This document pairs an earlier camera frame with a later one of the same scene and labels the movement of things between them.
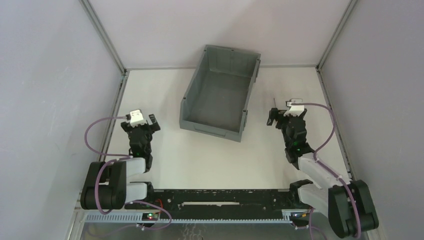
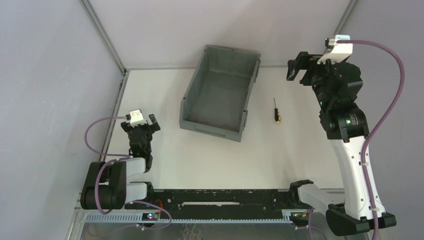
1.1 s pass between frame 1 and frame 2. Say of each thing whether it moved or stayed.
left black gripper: stayed
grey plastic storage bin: stayed
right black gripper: moved
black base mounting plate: stayed
